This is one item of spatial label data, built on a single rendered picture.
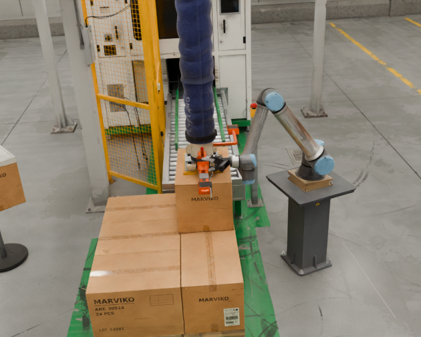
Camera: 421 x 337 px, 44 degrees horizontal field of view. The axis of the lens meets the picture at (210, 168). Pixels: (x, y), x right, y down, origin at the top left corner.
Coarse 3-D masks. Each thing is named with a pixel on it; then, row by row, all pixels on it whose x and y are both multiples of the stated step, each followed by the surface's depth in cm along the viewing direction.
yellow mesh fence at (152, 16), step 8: (152, 0) 577; (152, 8) 563; (152, 16) 561; (152, 24) 546; (152, 32) 545; (152, 40) 506; (152, 48) 508; (152, 56) 512; (152, 64) 515; (160, 64) 623; (160, 72) 627; (160, 80) 631; (160, 88) 623; (160, 96) 609; (160, 104) 596; (160, 112) 591; (160, 120) 582; (160, 128) 547; (160, 136) 551; (160, 144) 555; (160, 152) 559
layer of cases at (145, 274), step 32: (128, 224) 396; (160, 224) 394; (96, 256) 361; (128, 256) 360; (160, 256) 358; (192, 256) 357; (224, 256) 355; (96, 288) 331; (128, 288) 330; (160, 288) 329; (192, 288) 330; (224, 288) 331; (96, 320) 338; (128, 320) 339; (160, 320) 341; (192, 320) 342; (224, 320) 344
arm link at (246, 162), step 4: (240, 156) 361; (244, 156) 361; (248, 156) 361; (252, 156) 361; (240, 160) 360; (244, 160) 360; (248, 160) 360; (252, 160) 360; (240, 164) 360; (244, 164) 361; (248, 164) 361; (252, 164) 361; (256, 164) 363; (244, 168) 363; (248, 168) 362; (252, 168) 363
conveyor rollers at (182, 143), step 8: (184, 104) 620; (216, 112) 596; (184, 120) 579; (216, 120) 572; (224, 120) 572; (184, 128) 555; (216, 128) 556; (224, 128) 549; (184, 136) 539; (216, 136) 532; (184, 144) 523; (176, 152) 507; (232, 152) 502; (232, 168) 469; (232, 176) 461
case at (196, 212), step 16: (176, 160) 399; (176, 176) 376; (192, 176) 375; (208, 176) 373; (224, 176) 372; (176, 192) 366; (192, 192) 367; (224, 192) 367; (176, 208) 373; (192, 208) 373; (208, 208) 373; (224, 208) 373; (192, 224) 379; (208, 224) 379; (224, 224) 379
